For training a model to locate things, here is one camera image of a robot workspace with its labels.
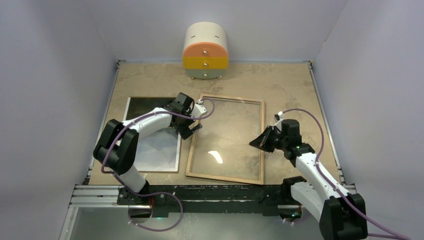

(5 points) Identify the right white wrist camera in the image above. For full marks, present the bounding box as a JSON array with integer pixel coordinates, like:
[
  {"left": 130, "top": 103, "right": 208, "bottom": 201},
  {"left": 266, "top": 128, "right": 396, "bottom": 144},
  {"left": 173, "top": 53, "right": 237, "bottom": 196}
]
[{"left": 273, "top": 111, "right": 284, "bottom": 124}]

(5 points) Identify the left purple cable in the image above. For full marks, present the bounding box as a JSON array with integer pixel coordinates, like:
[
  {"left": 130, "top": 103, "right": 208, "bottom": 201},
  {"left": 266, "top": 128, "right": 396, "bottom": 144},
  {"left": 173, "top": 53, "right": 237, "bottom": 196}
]
[{"left": 100, "top": 97, "right": 216, "bottom": 232}]

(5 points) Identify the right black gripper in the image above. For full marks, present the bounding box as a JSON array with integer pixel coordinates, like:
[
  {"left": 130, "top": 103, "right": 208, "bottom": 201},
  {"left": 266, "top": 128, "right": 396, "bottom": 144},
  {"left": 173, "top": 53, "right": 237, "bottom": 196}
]
[{"left": 249, "top": 125, "right": 288, "bottom": 153}]

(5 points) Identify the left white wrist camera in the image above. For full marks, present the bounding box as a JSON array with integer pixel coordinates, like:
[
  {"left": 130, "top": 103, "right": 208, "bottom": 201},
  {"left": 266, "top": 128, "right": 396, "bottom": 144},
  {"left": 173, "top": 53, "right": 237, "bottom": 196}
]
[{"left": 190, "top": 100, "right": 208, "bottom": 119}]

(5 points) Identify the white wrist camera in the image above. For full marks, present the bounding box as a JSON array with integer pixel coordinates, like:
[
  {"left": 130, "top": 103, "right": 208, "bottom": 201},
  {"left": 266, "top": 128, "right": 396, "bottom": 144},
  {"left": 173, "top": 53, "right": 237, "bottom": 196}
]
[
  {"left": 273, "top": 111, "right": 284, "bottom": 124},
  {"left": 190, "top": 100, "right": 208, "bottom": 119}
]

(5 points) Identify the round three-drawer mini cabinet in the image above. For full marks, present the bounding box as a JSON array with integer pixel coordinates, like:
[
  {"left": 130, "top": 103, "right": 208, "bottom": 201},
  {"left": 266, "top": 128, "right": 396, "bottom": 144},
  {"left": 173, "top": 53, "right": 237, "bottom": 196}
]
[{"left": 182, "top": 21, "right": 229, "bottom": 80}]

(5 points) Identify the black wooden picture frame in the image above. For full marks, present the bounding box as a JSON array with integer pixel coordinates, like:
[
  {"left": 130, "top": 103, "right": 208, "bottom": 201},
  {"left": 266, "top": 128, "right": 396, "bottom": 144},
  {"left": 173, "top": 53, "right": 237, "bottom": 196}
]
[{"left": 185, "top": 93, "right": 266, "bottom": 185}]

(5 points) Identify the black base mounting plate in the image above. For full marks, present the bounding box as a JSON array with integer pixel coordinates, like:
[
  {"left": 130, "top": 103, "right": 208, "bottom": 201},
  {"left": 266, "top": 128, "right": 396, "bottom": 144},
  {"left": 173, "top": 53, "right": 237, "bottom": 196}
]
[{"left": 117, "top": 184, "right": 308, "bottom": 221}]

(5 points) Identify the glossy photo print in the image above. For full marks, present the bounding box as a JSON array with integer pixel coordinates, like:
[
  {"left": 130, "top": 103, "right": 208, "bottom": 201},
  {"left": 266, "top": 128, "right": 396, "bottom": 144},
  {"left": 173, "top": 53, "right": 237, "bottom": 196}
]
[{"left": 123, "top": 97, "right": 181, "bottom": 172}]

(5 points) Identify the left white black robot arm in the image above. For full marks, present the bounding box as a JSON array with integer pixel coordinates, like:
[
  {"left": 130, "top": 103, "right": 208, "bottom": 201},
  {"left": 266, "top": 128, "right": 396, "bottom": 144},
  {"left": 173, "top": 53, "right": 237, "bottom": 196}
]
[{"left": 93, "top": 92, "right": 209, "bottom": 205}]

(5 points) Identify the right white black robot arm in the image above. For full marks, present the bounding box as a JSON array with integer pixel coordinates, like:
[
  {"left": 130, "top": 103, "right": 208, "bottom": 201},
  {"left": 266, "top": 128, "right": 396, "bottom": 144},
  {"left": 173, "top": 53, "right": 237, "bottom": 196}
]
[{"left": 249, "top": 119, "right": 368, "bottom": 240}]

